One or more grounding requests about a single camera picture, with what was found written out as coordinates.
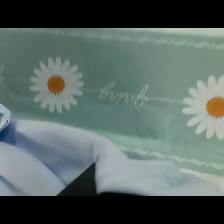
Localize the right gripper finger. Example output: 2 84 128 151
56 162 99 197

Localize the light blue shirt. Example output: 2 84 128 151
0 103 224 197

